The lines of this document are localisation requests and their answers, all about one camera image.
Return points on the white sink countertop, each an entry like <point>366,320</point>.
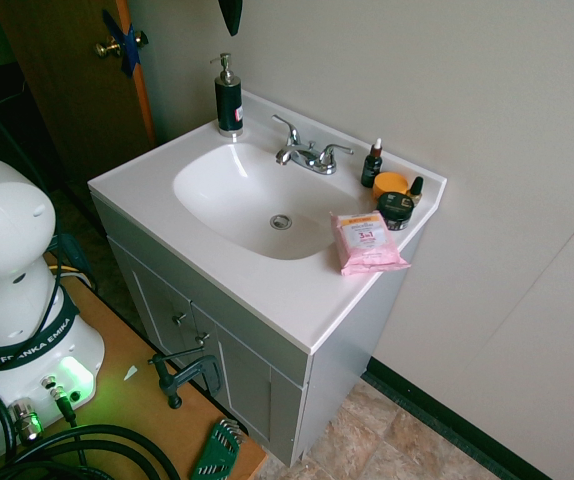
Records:
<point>267,300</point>

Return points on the chrome sink faucet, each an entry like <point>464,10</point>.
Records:
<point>312,157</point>

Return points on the dark dropper bottle, white cap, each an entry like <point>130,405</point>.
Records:
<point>370,170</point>

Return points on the orange round jar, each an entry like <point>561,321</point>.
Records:
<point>389,182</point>

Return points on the green hex key set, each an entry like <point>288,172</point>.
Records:
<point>217,450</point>

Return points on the pink wipes pack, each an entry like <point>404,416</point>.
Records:
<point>367,245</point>

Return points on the black round jar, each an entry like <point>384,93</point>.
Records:
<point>394,212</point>

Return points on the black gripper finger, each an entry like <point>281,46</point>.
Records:
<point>232,15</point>

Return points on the metal cabinet knob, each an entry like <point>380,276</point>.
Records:
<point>202,340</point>
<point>181,318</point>

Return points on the brass door knob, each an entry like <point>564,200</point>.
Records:
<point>109,47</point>

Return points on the black C-clamp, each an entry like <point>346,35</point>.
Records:
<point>187,375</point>

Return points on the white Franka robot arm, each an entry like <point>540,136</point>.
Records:
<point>7,225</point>

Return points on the chrome sink drain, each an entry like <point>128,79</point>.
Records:
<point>281,221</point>

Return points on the black soap dispenser, chrome pump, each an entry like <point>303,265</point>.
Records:
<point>227,105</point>

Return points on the brown wooden door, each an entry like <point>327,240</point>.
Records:
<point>77,100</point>

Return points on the grey vanity cabinet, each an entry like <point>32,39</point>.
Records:
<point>247,360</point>

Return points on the small dropper bottle, black cap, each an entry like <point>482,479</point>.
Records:
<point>417,192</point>

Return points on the black baseboard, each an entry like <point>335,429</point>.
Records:
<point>467,425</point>

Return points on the blue tape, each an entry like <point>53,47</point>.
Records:
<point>127,45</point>

